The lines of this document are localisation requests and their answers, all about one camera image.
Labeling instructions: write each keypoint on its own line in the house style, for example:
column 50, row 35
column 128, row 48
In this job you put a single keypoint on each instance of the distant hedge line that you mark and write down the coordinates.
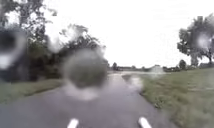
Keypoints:
column 138, row 68

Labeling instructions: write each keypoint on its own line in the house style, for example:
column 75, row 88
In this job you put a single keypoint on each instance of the grey asphalt path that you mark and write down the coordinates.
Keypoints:
column 110, row 106

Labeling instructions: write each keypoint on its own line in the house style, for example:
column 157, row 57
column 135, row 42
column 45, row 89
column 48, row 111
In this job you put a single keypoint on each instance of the robot's own part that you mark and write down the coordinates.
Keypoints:
column 144, row 122

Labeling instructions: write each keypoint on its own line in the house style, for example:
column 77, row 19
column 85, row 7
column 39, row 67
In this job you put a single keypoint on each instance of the row of trees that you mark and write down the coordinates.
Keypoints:
column 38, row 56

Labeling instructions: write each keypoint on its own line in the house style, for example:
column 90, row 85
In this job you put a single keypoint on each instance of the grass field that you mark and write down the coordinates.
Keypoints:
column 185, row 96

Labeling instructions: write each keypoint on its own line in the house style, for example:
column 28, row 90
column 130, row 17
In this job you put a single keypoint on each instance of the grass verge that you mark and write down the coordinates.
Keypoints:
column 18, row 89

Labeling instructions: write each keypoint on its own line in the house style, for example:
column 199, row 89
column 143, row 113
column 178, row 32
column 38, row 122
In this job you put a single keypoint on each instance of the large tree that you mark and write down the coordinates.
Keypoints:
column 199, row 40

